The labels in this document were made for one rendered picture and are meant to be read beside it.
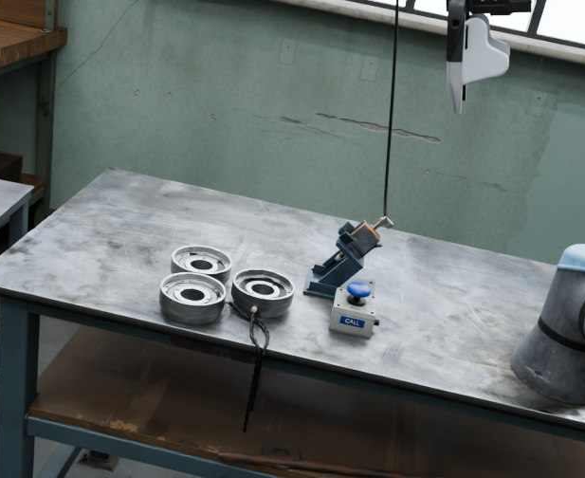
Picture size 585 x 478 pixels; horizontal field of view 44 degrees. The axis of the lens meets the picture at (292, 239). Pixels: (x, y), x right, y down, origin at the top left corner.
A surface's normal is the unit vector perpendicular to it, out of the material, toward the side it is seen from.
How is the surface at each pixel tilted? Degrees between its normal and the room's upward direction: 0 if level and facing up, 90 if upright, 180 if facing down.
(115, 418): 0
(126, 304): 0
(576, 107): 90
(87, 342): 0
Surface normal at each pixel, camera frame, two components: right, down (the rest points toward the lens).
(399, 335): 0.18, -0.90
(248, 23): -0.14, 0.39
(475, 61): -0.28, 0.16
